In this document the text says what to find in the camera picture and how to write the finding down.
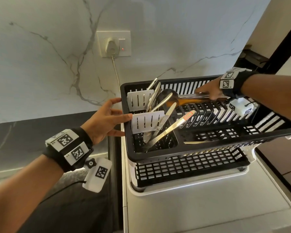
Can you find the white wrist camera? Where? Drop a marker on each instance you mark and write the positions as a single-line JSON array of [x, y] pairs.
[[243, 109], [99, 174]]

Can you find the white power plug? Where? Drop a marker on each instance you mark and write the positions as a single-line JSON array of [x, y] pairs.
[[111, 47]]

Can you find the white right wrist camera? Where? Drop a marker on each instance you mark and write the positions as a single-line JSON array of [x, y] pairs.
[[243, 109]]

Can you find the black and white dish rack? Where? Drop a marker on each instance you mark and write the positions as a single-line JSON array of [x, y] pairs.
[[208, 150]]

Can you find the steel table knife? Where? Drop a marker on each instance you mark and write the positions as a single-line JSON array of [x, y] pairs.
[[169, 128], [168, 114]]

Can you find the black right wristband with markers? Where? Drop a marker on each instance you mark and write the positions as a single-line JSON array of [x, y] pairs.
[[240, 82]]

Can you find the person's right forearm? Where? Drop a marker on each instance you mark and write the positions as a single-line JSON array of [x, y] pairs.
[[274, 94]]

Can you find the black left wristband with markers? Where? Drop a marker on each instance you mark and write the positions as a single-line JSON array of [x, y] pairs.
[[68, 150]]

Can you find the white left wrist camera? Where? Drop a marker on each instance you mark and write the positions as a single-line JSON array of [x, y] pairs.
[[99, 174]]

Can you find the white wall socket with plug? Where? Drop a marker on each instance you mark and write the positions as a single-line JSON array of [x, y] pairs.
[[126, 43]]

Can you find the white drip tray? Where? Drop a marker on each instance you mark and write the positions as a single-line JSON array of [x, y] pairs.
[[184, 185]]

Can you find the black wristband with markers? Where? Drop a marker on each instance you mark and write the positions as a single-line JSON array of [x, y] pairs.
[[68, 150], [240, 82]]

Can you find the person's left hand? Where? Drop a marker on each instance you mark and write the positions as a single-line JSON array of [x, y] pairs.
[[101, 123]]

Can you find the large steel ladle spoon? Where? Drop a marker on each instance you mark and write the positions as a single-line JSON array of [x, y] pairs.
[[166, 95]]

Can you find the black door frame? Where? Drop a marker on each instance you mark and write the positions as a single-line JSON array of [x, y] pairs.
[[286, 33]]

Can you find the orange wooden spatula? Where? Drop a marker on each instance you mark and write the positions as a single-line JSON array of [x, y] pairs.
[[186, 102]]

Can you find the person's right hand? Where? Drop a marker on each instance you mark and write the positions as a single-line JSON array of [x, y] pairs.
[[213, 90]]

